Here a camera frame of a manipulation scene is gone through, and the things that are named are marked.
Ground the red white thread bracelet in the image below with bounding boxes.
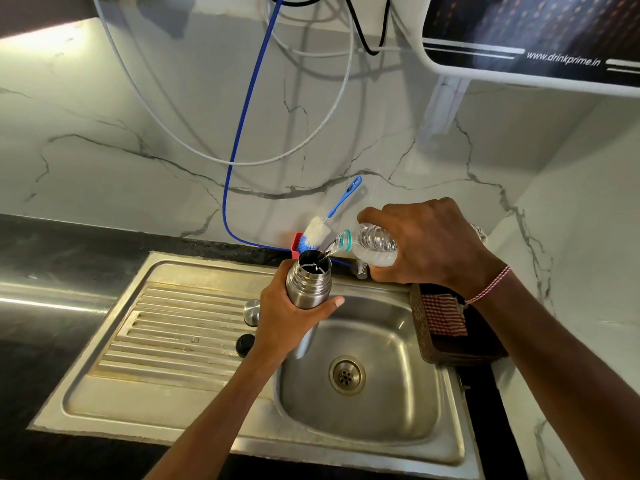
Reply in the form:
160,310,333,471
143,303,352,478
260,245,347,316
463,264,513,307

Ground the thin white tube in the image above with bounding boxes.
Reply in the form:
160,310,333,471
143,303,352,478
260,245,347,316
264,0,407,59

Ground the person's left forearm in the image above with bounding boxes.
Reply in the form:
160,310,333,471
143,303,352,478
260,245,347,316
142,347,279,480

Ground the white water purifier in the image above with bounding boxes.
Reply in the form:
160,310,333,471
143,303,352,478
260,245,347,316
389,0,640,99

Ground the clear plastic water bottle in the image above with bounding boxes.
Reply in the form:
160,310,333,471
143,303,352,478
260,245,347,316
335,222,489,269

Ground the blue hose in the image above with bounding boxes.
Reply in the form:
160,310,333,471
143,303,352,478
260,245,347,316
221,0,357,271

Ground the steel flask bottle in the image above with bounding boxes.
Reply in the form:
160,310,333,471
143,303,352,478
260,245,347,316
284,249,334,361

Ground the person's right hand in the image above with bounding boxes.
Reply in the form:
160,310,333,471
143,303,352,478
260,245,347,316
355,196,509,301

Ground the stainless steel sink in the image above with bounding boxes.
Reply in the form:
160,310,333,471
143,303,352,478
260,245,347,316
26,250,486,480

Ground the red checkered cloth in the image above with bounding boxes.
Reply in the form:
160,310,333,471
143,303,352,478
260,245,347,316
421,292,470,339

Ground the metal sink drain strainer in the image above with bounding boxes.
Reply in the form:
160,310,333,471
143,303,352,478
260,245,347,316
327,355,367,397

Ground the black cable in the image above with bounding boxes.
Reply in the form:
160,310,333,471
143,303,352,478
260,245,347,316
264,0,393,57

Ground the person's left hand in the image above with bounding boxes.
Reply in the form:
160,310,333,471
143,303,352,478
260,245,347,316
249,259,347,367

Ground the white hose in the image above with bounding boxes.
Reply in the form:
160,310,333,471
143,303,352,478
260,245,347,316
89,0,357,167

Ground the black flask stopper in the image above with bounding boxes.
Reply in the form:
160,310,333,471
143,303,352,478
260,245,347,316
234,332,257,359

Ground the blue white bottle brush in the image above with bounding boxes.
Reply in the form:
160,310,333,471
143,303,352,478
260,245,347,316
297,174,364,255

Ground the steel flask cup lid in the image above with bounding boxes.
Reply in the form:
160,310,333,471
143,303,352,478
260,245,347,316
242,298,263,329

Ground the dark woven tray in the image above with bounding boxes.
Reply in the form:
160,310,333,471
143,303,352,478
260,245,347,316
408,281,511,367

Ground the person's right forearm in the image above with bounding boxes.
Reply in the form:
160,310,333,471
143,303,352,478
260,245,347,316
467,269,640,480

